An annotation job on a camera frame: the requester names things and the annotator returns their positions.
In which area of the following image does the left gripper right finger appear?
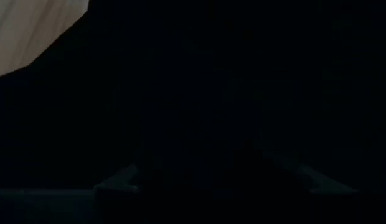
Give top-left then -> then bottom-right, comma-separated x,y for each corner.
262,151 -> 359,195

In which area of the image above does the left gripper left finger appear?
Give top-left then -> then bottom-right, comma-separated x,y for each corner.
93,154 -> 154,194

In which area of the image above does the black garment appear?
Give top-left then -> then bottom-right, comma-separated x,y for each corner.
0,0 -> 386,191

